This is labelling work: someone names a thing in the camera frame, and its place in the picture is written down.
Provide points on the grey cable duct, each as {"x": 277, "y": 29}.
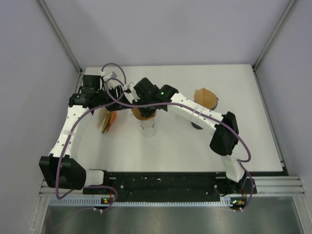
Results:
{"x": 103, "y": 202}

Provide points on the red rimmed coffee server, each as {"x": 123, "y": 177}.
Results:
{"x": 196, "y": 126}

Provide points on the grey plastic coffee dripper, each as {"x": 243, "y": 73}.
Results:
{"x": 215, "y": 105}

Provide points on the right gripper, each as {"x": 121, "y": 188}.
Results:
{"x": 146, "y": 114}

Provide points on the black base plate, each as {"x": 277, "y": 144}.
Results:
{"x": 176, "y": 187}

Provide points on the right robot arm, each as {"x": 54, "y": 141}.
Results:
{"x": 222, "y": 127}

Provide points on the clear glass dripper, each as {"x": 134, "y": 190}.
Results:
{"x": 147, "y": 123}

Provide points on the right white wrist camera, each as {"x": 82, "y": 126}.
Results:
{"x": 129, "y": 88}

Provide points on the stack of brown filters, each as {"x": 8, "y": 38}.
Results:
{"x": 105, "y": 120}

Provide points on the clear glass with brown band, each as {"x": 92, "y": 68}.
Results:
{"x": 148, "y": 130}

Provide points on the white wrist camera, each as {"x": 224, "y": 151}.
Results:
{"x": 129, "y": 88}
{"x": 105, "y": 76}

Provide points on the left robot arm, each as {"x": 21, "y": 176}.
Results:
{"x": 62, "y": 168}

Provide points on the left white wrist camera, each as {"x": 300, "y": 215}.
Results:
{"x": 105, "y": 76}

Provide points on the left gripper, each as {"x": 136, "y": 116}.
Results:
{"x": 116, "y": 106}

